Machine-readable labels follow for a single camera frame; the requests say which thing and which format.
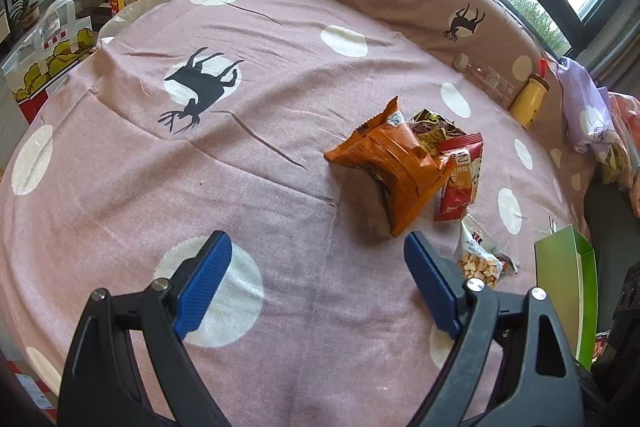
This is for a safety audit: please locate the orange snack packet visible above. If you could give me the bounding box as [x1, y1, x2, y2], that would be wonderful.
[324, 96, 457, 239]

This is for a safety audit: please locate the clear peanut packet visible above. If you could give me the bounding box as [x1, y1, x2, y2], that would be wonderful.
[456, 214, 518, 290]

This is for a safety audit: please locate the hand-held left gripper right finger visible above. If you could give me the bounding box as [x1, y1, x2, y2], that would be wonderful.
[404, 231, 586, 427]

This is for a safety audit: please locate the dark gold snack packet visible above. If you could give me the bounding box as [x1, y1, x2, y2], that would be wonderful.
[407, 108, 468, 155]

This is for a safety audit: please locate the yellow bottle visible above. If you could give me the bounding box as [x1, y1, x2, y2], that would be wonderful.
[509, 59, 551, 128]

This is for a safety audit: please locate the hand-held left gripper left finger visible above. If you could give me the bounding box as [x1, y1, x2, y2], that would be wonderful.
[59, 229, 233, 427]

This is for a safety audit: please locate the clear plastic bottle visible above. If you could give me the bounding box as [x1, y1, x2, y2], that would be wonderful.
[452, 53, 516, 108]

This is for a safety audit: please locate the red snack packet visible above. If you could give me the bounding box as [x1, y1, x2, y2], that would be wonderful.
[434, 133, 485, 223]

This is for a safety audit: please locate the purple dotted bag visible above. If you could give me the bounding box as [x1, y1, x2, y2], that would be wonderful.
[556, 56, 621, 155]

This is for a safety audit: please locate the white printed shopping bag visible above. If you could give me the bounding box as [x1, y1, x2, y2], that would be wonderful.
[0, 0, 98, 125]

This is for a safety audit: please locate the green cardboard box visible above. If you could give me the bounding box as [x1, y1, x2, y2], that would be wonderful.
[534, 224, 599, 370]

